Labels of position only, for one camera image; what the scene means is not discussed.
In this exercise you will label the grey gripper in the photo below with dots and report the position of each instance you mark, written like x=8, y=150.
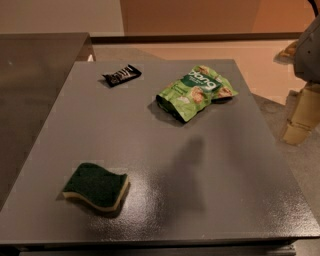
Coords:
x=308, y=55

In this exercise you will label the green rice chip bag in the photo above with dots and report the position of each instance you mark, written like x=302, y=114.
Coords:
x=189, y=95

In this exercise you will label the black rxbar chocolate bar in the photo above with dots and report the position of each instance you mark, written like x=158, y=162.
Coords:
x=124, y=75

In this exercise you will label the green yellow sponge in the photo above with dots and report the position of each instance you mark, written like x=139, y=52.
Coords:
x=98, y=187

